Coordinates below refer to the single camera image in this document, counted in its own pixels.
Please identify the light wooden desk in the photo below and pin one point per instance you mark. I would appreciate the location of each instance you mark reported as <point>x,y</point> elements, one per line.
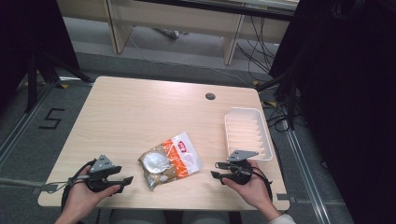
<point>174,15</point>

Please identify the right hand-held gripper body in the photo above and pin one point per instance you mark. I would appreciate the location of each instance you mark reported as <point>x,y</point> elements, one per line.
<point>240,172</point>

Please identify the grey metal table bracket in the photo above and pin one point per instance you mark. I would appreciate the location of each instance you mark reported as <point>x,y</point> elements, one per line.
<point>45,188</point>
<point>284,197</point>

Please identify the grey round table grommet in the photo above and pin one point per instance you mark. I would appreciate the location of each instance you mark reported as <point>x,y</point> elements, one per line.
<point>210,96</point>

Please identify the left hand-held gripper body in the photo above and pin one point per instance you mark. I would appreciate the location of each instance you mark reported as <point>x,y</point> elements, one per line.
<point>101,163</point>

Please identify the black curtain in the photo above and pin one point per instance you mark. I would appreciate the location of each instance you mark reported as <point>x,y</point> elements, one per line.
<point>348,93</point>
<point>28,34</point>

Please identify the white ribbed plastic tray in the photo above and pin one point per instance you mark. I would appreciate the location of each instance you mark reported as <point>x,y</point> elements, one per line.
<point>247,133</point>

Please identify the person's right leg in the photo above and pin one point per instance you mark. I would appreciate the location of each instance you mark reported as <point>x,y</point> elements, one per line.
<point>205,218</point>

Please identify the metal floor rail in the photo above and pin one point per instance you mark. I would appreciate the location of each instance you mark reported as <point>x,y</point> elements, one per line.
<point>21,124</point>
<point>306,177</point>

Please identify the person's left hand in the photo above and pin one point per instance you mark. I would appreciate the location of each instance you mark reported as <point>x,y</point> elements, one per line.
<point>81,197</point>

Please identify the orange and clear snack bag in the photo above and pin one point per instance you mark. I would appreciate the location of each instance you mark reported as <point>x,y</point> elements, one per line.
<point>169,160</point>

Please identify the person's right hand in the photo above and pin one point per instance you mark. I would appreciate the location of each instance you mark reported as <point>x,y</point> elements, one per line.
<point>256,190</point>

